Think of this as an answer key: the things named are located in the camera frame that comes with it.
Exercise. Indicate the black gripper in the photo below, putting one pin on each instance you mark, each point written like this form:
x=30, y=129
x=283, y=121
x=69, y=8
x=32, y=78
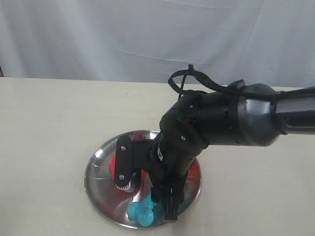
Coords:
x=170, y=160

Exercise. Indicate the blue toy bone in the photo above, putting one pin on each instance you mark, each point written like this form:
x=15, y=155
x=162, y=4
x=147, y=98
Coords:
x=145, y=213

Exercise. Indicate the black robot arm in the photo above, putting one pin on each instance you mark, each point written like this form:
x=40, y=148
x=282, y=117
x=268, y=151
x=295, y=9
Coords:
x=202, y=119

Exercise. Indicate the red toy apple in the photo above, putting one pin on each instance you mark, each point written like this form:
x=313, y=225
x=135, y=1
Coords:
x=112, y=167

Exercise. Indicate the round stainless steel plate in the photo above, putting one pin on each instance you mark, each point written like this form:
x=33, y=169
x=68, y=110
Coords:
x=109, y=201

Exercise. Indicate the white backdrop cloth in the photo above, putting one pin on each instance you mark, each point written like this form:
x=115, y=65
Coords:
x=259, y=41

